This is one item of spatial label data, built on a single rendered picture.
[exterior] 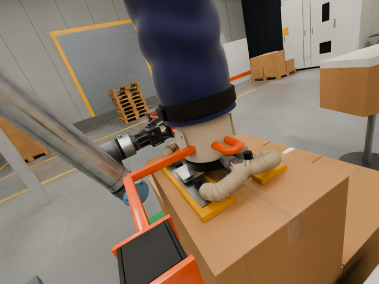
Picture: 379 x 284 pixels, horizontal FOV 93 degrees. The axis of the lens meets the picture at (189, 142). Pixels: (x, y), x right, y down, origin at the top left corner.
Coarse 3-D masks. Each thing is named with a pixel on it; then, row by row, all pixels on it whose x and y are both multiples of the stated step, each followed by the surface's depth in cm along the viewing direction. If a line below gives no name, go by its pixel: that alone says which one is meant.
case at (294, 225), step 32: (288, 160) 55; (160, 192) 77; (256, 192) 47; (288, 192) 44; (320, 192) 41; (192, 224) 43; (224, 224) 40; (256, 224) 38; (288, 224) 37; (320, 224) 43; (224, 256) 34; (256, 256) 35; (288, 256) 41; (320, 256) 48
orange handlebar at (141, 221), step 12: (216, 144) 47; (228, 144) 49; (240, 144) 43; (168, 156) 48; (180, 156) 49; (144, 168) 45; (156, 168) 46; (132, 180) 42; (132, 192) 37; (132, 204) 33; (144, 216) 29
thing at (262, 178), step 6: (246, 150) 58; (240, 156) 60; (246, 156) 56; (252, 156) 57; (276, 168) 50; (282, 168) 50; (264, 174) 49; (270, 174) 49; (276, 174) 50; (258, 180) 49; (264, 180) 48
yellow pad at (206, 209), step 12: (168, 168) 66; (180, 180) 57; (192, 180) 51; (204, 180) 54; (180, 192) 53; (192, 192) 50; (192, 204) 47; (204, 204) 45; (216, 204) 44; (228, 204) 44; (204, 216) 42
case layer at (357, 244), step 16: (272, 144) 144; (320, 160) 111; (336, 160) 107; (352, 176) 93; (368, 176) 90; (352, 192) 85; (368, 192) 82; (352, 208) 77; (368, 208) 76; (352, 224) 72; (368, 224) 70; (352, 240) 67; (368, 240) 66; (352, 256) 62; (368, 256) 71; (352, 272) 67; (368, 272) 77
